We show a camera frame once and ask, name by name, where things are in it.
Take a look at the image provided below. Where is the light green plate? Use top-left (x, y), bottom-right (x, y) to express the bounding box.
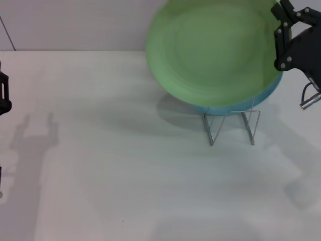
top-left (145, 0), bottom-right (293, 108)

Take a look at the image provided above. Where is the right wrist cable with connector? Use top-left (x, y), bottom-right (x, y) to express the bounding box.
top-left (299, 82), bottom-right (321, 110)

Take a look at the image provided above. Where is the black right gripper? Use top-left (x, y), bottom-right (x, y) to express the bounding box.
top-left (270, 0), bottom-right (321, 93)

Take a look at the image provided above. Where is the teal plate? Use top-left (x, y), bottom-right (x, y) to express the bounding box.
top-left (190, 72), bottom-right (284, 116)

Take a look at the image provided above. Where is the metal wire plate rack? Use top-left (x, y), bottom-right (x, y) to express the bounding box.
top-left (202, 96), bottom-right (261, 146)

